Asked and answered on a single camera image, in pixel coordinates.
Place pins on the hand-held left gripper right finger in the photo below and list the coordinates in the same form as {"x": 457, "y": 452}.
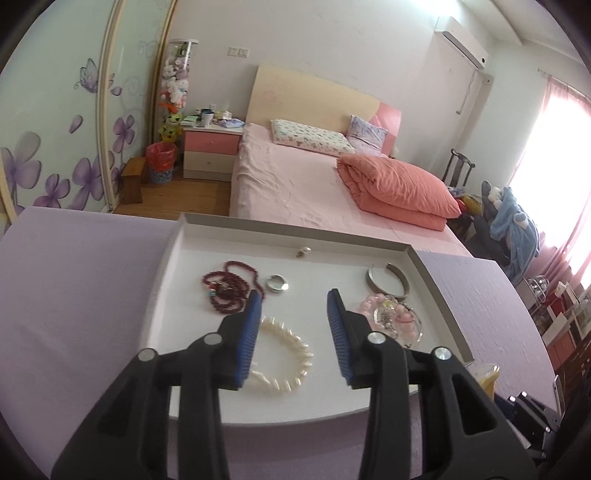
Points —
{"x": 339, "y": 337}

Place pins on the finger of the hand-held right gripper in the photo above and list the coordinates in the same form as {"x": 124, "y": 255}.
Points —
{"x": 535, "y": 408}

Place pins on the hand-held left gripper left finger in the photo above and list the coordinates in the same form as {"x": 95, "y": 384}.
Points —
{"x": 244, "y": 341}

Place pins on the small silver earrings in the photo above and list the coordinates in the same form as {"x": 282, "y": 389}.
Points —
{"x": 385, "y": 318}

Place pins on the grey and white tray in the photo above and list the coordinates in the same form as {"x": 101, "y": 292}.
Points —
{"x": 332, "y": 272}

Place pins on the clear bangle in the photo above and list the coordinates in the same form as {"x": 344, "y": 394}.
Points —
{"x": 418, "y": 333}

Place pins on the white pearl earring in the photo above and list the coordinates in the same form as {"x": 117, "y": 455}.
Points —
{"x": 303, "y": 251}

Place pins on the silver open bangle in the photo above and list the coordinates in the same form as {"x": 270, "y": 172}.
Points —
{"x": 401, "y": 277}

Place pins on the shelf with red boxes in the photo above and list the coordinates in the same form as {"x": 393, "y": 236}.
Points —
{"x": 563, "y": 323}

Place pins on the bed with pink sheet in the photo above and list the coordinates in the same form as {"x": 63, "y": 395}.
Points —
{"x": 286, "y": 184}

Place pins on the coral duvet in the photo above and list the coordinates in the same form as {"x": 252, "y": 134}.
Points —
{"x": 397, "y": 184}

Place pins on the grey chair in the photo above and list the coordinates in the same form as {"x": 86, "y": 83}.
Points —
{"x": 485, "y": 230}

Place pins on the purple tablecloth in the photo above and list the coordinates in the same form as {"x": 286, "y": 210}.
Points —
{"x": 69, "y": 300}

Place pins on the blue plush robe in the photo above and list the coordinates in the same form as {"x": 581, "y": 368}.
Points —
{"x": 517, "y": 226}

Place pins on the pink and white nightstand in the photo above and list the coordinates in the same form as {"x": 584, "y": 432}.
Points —
{"x": 210, "y": 154}

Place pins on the red waste basket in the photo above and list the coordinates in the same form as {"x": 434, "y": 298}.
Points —
{"x": 161, "y": 161}

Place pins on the white patterned pillow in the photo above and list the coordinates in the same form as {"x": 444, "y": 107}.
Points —
{"x": 309, "y": 137}

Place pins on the purple floral pillow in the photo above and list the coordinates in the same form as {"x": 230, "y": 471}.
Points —
{"x": 367, "y": 134}

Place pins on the dark wooden chair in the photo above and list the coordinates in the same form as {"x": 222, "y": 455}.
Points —
{"x": 459, "y": 168}

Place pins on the blue packet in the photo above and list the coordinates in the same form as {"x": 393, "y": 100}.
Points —
{"x": 230, "y": 123}

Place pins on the pink curtain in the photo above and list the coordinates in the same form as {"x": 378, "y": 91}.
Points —
{"x": 558, "y": 184}

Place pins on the yellow plush toy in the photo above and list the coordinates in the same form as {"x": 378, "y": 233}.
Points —
{"x": 170, "y": 128}

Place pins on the white cup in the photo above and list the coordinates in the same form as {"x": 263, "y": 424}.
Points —
{"x": 206, "y": 118}

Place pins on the clear tube of plush toys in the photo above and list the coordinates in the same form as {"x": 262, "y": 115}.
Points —
{"x": 178, "y": 83}

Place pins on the wardrobe with purple flowers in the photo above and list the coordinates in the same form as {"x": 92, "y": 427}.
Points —
{"x": 55, "y": 138}

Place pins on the white air conditioner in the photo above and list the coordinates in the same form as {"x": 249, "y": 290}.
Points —
{"x": 461, "y": 44}

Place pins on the white wall switch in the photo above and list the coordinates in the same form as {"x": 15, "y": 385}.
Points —
{"x": 239, "y": 51}

